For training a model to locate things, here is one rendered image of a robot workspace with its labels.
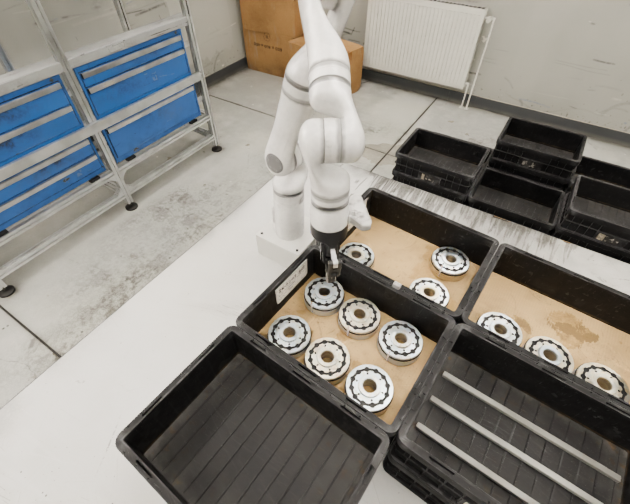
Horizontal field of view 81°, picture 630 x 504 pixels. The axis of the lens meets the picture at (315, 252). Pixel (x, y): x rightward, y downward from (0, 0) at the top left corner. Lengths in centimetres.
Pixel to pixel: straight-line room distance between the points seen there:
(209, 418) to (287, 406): 16
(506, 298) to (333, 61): 75
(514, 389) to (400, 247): 46
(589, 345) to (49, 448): 129
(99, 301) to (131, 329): 110
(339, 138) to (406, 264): 58
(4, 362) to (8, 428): 113
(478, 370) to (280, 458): 48
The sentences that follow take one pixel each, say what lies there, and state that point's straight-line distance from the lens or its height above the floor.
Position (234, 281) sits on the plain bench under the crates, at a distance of 121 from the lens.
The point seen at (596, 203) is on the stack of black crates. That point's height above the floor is 49.
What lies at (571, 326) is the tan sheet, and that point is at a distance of 113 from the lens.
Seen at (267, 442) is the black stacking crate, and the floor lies 83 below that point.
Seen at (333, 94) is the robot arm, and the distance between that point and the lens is 63.
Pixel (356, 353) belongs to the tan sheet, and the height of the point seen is 83.
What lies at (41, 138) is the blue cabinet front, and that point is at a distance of 238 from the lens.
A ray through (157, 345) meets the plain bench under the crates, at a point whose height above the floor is 70.
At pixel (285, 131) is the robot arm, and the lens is 93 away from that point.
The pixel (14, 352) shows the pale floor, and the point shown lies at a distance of 233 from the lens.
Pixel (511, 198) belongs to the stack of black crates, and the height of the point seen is 38.
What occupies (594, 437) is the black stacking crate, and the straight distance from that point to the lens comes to 101.
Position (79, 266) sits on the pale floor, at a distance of 253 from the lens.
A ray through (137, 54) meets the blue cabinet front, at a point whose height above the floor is 84.
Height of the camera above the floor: 163
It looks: 48 degrees down
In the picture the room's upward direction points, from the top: straight up
